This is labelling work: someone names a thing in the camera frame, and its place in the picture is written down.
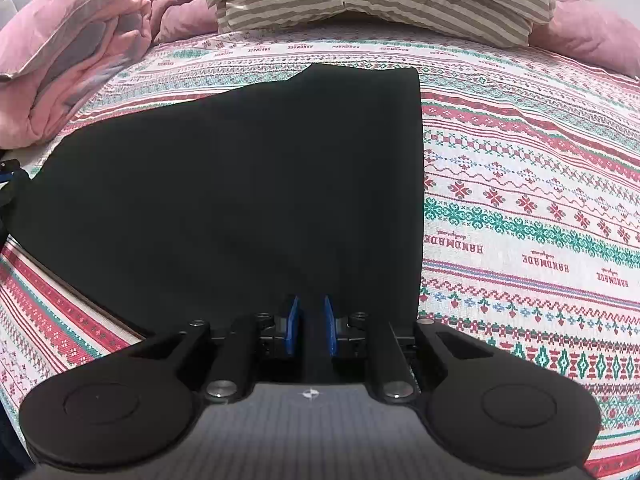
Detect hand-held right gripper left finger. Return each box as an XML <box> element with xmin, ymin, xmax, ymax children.
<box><xmin>137</xmin><ymin>295</ymin><xmax>303</xmax><ymax>404</ymax></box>

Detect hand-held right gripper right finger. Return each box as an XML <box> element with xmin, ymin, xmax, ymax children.
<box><xmin>322</xmin><ymin>295</ymin><xmax>493</xmax><ymax>404</ymax></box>

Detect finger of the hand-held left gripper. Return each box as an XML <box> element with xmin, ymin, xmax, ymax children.
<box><xmin>0</xmin><ymin>159</ymin><xmax>23</xmax><ymax>211</ymax></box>

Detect black pants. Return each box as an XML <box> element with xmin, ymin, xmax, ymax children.
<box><xmin>7</xmin><ymin>62</ymin><xmax>424</xmax><ymax>386</ymax></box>

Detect light pink blanket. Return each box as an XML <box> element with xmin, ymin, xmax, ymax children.
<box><xmin>0</xmin><ymin>0</ymin><xmax>152</xmax><ymax>150</ymax></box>

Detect pink pillow with grey trim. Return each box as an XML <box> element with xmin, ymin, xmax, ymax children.
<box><xmin>0</xmin><ymin>0</ymin><xmax>144</xmax><ymax>82</ymax></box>

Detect patterned bedsheet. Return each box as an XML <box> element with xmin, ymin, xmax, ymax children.
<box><xmin>0</xmin><ymin>25</ymin><xmax>640</xmax><ymax>480</ymax></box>

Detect striped beige pillows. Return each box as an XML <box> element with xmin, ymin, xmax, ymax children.
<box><xmin>204</xmin><ymin>0</ymin><xmax>557</xmax><ymax>49</ymax></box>

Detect mauve pillow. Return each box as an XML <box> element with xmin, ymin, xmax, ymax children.
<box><xmin>530</xmin><ymin>0</ymin><xmax>640</xmax><ymax>82</ymax></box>

